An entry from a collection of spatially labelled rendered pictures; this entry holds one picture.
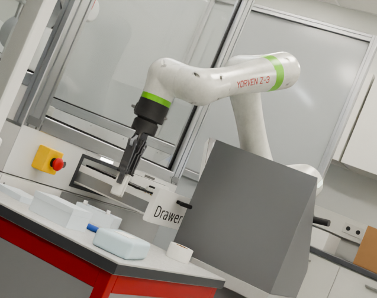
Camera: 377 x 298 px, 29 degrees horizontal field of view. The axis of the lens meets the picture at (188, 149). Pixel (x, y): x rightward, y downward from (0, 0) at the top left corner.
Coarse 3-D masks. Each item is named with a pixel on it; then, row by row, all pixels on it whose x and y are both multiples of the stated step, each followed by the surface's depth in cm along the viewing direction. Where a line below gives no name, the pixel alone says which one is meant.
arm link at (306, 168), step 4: (296, 164) 257; (300, 164) 256; (304, 164) 255; (296, 168) 254; (300, 168) 253; (304, 168) 253; (308, 168) 253; (312, 168) 254; (304, 172) 251; (308, 172) 252; (312, 172) 252; (316, 172) 253; (316, 176) 252; (320, 176) 254; (320, 180) 253; (320, 184) 253; (320, 188) 253; (316, 192) 251; (320, 192) 256; (316, 196) 254
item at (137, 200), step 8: (80, 168) 239; (88, 168) 238; (80, 176) 238; (88, 176) 237; (96, 176) 236; (104, 176) 235; (80, 184) 238; (88, 184) 237; (96, 184) 235; (104, 184) 234; (112, 184) 233; (96, 192) 235; (104, 192) 233; (128, 192) 230; (136, 192) 229; (120, 200) 230; (128, 200) 229; (136, 200) 228; (144, 200) 227; (136, 208) 227; (144, 208) 226
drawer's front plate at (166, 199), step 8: (160, 192) 225; (168, 192) 229; (152, 200) 224; (160, 200) 226; (168, 200) 230; (176, 200) 235; (184, 200) 240; (152, 208) 224; (168, 208) 232; (176, 208) 237; (184, 208) 241; (144, 216) 224; (152, 216) 225; (168, 216) 234; (176, 216) 239; (160, 224) 231; (168, 224) 236; (176, 224) 241
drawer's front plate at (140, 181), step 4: (136, 176) 267; (140, 176) 270; (132, 180) 265; (136, 180) 268; (140, 180) 270; (144, 180) 273; (148, 180) 275; (140, 184) 271; (144, 184) 274; (148, 184) 276; (152, 184) 279; (156, 184) 281; (160, 184) 284; (164, 188) 287; (168, 188) 290
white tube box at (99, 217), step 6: (78, 204) 216; (90, 210) 215; (96, 210) 215; (102, 210) 223; (96, 216) 215; (102, 216) 214; (108, 216) 214; (114, 216) 222; (96, 222) 214; (102, 222) 214; (108, 222) 214; (114, 222) 215; (120, 222) 221; (114, 228) 218
